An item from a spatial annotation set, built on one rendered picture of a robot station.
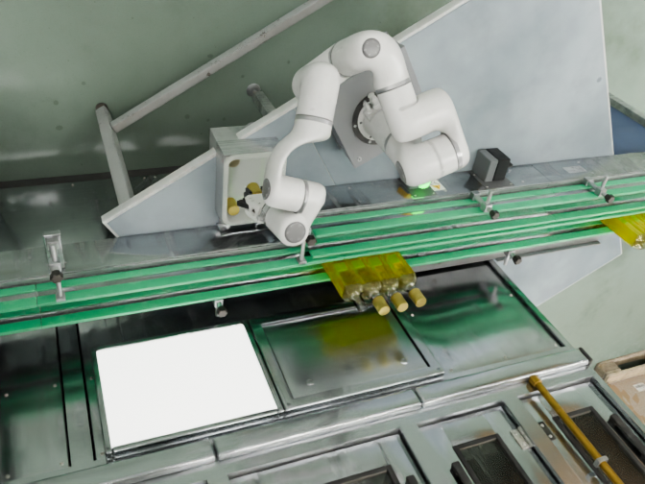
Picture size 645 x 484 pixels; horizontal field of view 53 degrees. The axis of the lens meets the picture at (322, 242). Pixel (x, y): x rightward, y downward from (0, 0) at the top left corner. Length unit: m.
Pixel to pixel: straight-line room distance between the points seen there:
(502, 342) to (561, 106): 0.82
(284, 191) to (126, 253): 0.59
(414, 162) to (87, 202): 1.30
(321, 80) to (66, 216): 1.21
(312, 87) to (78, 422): 0.96
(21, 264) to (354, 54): 1.00
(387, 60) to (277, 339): 0.82
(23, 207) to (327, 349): 1.18
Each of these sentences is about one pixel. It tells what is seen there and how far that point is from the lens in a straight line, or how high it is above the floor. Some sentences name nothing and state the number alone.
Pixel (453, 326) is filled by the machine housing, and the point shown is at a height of 1.13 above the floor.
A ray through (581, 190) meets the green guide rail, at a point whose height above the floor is 0.92.
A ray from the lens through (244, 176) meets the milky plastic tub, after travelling 1.83.
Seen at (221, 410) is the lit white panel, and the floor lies 1.27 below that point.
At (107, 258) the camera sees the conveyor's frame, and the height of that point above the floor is 0.84.
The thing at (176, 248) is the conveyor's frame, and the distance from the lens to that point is 1.83.
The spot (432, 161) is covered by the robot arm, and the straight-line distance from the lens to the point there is 1.52.
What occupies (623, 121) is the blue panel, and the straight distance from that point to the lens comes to 3.02.
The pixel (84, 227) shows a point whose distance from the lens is 2.29.
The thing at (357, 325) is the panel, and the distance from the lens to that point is 1.91.
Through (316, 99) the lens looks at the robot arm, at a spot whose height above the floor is 1.08.
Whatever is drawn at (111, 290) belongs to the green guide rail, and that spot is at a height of 0.95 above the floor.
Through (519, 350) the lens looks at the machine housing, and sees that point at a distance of 2.05.
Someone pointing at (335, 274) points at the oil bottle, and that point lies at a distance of 1.84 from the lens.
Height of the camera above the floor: 2.26
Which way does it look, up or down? 46 degrees down
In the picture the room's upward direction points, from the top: 148 degrees clockwise
